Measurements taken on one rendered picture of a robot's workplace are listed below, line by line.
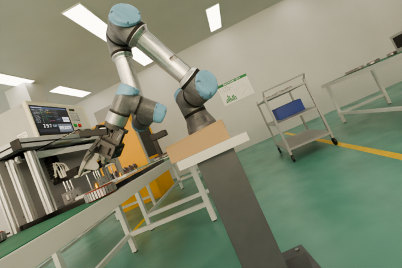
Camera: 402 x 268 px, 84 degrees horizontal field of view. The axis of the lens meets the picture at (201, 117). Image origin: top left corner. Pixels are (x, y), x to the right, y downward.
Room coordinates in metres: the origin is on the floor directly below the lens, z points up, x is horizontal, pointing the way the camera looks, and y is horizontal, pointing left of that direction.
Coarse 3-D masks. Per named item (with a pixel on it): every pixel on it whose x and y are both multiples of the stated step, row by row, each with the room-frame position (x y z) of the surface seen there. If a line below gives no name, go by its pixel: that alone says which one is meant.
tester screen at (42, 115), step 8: (32, 112) 1.09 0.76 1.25; (40, 112) 1.14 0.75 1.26; (48, 112) 1.19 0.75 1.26; (56, 112) 1.25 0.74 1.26; (64, 112) 1.31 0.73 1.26; (40, 120) 1.12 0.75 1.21; (48, 120) 1.17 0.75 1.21; (40, 128) 1.10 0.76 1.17; (48, 128) 1.15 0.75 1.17; (56, 128) 1.20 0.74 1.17
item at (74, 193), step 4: (76, 188) 1.16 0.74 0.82; (68, 192) 1.12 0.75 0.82; (72, 192) 1.13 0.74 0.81; (76, 192) 1.16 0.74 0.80; (80, 192) 1.18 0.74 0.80; (64, 196) 1.12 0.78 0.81; (72, 196) 1.12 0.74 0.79; (76, 196) 1.15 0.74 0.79; (64, 200) 1.12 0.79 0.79; (68, 200) 1.12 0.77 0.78; (72, 200) 1.12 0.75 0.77
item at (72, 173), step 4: (76, 168) 1.11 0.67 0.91; (68, 172) 1.12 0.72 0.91; (72, 172) 1.12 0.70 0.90; (76, 172) 1.11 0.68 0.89; (84, 172) 1.13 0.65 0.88; (88, 172) 1.15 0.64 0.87; (68, 176) 1.12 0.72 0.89; (72, 176) 1.11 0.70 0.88; (76, 176) 1.12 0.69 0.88; (60, 180) 1.12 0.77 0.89; (64, 180) 1.12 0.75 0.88; (56, 184) 1.13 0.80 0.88; (64, 184) 1.13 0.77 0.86; (68, 184) 1.15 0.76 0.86; (72, 184) 1.18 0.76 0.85; (68, 188) 1.15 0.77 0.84; (72, 188) 1.17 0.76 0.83
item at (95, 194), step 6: (102, 186) 0.80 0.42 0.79; (108, 186) 0.81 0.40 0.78; (114, 186) 0.84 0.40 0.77; (90, 192) 0.79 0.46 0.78; (96, 192) 0.79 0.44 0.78; (102, 192) 0.79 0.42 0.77; (108, 192) 0.80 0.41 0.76; (84, 198) 0.80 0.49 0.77; (90, 198) 0.78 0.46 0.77; (96, 198) 0.78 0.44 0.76
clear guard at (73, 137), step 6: (72, 132) 1.02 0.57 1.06; (78, 132) 1.06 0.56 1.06; (60, 138) 1.03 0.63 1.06; (66, 138) 1.07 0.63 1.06; (72, 138) 1.12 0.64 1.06; (78, 138) 1.18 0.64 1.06; (84, 138) 1.25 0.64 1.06; (48, 144) 1.03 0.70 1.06; (54, 144) 1.08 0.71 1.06; (60, 144) 1.14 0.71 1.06; (66, 144) 1.19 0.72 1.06; (72, 144) 1.26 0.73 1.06; (36, 150) 1.04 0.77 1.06; (42, 150) 1.09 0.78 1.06
